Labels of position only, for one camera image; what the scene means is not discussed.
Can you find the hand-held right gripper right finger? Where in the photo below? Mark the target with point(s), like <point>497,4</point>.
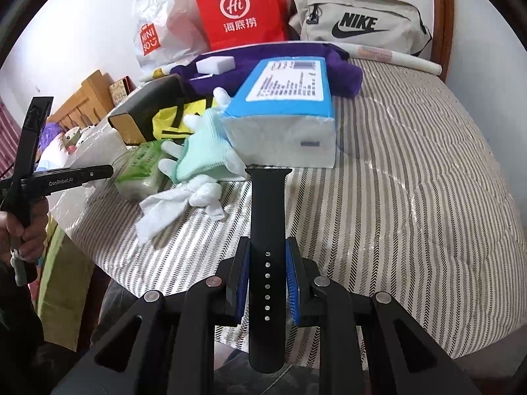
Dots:
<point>294,284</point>

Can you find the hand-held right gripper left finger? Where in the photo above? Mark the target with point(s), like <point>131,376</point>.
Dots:
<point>241,279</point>

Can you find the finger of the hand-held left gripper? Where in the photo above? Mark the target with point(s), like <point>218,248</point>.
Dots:
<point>96,174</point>
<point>37,131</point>

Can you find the green wet wipes packet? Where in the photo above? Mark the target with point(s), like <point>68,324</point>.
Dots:
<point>140,168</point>

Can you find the dark green tin box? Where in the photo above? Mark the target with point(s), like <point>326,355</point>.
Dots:
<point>140,107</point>

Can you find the small yellow bag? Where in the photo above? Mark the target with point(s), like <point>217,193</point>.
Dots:
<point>173,117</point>

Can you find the blue tissue pack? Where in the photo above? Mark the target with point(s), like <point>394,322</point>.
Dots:
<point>280,131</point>

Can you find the white sponge block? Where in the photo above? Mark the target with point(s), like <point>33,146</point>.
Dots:
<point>216,66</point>

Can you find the purple towel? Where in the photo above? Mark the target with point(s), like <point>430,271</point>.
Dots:
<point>346,74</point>

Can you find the person's left hand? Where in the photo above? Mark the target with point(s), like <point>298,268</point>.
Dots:
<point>35,234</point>

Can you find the purple plush toy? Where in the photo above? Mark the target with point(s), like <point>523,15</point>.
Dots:
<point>55,131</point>

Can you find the white spotted plush toy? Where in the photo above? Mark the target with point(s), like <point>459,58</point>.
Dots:
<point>76,138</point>

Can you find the wooden headboard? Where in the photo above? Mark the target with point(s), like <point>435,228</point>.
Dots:
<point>90,94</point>

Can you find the patterned book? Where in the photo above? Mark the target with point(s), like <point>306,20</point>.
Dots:
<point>119,90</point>

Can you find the white paper roll yellow print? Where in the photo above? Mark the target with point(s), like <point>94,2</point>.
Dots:
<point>156,73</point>

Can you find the white plastic shopping bag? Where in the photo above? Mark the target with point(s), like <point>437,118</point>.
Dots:
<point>173,16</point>

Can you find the white paper roll pink print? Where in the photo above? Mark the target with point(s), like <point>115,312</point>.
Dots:
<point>411,62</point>

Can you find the grey waist bag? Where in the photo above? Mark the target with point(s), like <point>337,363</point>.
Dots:
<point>395,12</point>

